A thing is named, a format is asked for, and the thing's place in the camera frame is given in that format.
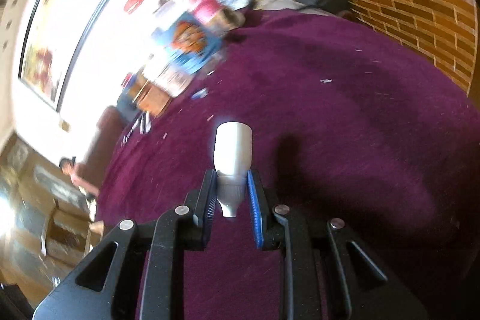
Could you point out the white tub jar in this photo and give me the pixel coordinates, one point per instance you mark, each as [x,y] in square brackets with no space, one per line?
[170,78]

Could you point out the black leather sofa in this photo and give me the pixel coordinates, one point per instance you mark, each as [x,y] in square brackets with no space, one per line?
[125,108]

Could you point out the small wall plaque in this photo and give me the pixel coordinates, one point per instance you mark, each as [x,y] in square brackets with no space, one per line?
[64,125]

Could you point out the clear jar with blue label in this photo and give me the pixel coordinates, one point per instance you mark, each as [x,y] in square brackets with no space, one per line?
[191,39]

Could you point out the small jar with red lid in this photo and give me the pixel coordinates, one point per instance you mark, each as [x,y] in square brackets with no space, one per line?
[128,80]

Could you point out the orange label jar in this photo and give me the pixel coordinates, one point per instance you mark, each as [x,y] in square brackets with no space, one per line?
[152,97]

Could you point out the black pen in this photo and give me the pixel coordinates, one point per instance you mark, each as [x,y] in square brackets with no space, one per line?
[129,134]

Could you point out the white utility knife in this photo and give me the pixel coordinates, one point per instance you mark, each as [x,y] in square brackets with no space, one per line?
[148,123]

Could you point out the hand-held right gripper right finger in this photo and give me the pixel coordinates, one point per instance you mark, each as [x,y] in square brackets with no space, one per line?
[255,207]

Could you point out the framed wall poster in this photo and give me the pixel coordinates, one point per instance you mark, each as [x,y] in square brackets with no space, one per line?
[60,27]

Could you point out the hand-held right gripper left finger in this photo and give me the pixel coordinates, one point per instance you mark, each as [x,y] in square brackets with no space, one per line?
[210,207]

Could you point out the small white dropper bottle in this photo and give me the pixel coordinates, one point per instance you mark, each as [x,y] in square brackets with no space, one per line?
[232,151]

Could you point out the brown chair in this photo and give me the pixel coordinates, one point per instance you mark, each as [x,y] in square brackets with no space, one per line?
[101,151]

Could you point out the white craft knife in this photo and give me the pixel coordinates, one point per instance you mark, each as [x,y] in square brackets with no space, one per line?
[141,123]

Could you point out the tall jar with red lid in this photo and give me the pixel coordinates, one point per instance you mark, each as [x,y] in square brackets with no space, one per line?
[206,7]

